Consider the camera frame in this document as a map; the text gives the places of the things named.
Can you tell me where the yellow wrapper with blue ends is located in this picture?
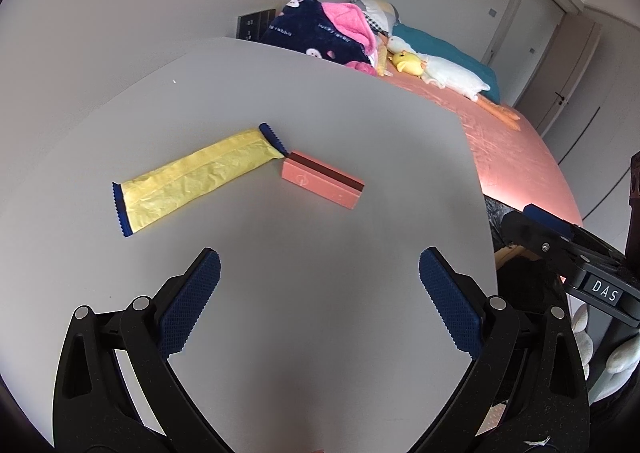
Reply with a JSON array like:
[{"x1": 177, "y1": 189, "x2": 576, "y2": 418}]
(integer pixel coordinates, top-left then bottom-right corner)
[{"x1": 111, "y1": 123, "x2": 290, "y2": 238}]

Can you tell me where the patchwork pillow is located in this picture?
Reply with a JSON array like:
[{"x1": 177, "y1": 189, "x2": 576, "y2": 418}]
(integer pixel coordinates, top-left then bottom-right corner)
[{"x1": 350, "y1": 0, "x2": 401, "y2": 37}]

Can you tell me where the grey table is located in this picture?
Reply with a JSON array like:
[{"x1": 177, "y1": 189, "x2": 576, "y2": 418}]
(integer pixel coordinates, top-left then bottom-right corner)
[{"x1": 0, "y1": 37, "x2": 501, "y2": 453}]

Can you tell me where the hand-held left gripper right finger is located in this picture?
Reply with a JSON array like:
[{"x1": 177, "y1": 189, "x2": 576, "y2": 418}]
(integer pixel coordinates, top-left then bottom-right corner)
[{"x1": 400, "y1": 246, "x2": 592, "y2": 453}]

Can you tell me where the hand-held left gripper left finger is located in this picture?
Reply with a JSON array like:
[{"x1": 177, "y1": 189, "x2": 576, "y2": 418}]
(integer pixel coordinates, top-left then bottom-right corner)
[{"x1": 51, "y1": 247, "x2": 236, "y2": 453}]

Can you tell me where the white goose plush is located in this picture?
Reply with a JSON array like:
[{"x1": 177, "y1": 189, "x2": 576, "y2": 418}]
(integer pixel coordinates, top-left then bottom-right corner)
[{"x1": 387, "y1": 36, "x2": 524, "y2": 132}]

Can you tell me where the yellow duck plush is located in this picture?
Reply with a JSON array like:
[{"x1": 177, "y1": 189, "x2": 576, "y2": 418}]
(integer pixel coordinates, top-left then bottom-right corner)
[{"x1": 390, "y1": 50, "x2": 426, "y2": 79}]

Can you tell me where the pink box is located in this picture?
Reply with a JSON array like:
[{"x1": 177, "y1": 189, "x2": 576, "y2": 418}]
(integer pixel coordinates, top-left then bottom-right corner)
[{"x1": 281, "y1": 150, "x2": 366, "y2": 211}]

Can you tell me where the white door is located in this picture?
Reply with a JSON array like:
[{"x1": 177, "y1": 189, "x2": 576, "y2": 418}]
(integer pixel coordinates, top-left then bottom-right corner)
[{"x1": 512, "y1": 0, "x2": 576, "y2": 122}]

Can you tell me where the pink bed sheet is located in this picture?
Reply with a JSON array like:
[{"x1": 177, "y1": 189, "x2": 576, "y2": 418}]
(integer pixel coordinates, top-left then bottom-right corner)
[{"x1": 375, "y1": 68, "x2": 586, "y2": 235}]

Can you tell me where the cardboard bin with black bag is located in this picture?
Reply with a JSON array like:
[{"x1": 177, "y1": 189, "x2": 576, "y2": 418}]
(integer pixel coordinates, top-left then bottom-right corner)
[{"x1": 482, "y1": 196, "x2": 576, "y2": 319}]

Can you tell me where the navy blue patterned blanket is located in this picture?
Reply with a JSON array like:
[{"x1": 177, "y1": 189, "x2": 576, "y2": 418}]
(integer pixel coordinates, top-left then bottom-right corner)
[{"x1": 260, "y1": 0, "x2": 379, "y2": 77}]

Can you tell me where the teal pillow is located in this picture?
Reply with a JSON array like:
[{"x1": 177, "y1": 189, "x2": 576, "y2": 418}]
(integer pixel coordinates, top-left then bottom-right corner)
[{"x1": 392, "y1": 22, "x2": 501, "y2": 105}]

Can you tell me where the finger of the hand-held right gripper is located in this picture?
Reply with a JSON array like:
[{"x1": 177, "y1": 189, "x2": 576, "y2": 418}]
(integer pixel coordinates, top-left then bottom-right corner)
[
  {"x1": 522, "y1": 203, "x2": 626, "y2": 260},
  {"x1": 500, "y1": 210, "x2": 584, "y2": 282}
]

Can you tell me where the yellow dotted pillow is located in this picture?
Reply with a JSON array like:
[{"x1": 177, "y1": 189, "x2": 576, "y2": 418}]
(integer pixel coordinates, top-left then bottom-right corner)
[{"x1": 375, "y1": 40, "x2": 391, "y2": 77}]

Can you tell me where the black socket panel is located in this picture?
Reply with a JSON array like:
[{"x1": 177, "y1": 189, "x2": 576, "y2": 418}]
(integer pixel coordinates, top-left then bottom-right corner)
[{"x1": 236, "y1": 8, "x2": 278, "y2": 42}]

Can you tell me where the white wardrobe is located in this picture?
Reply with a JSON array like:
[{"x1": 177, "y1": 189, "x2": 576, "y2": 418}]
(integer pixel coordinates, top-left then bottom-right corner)
[{"x1": 542, "y1": 13, "x2": 640, "y2": 175}]

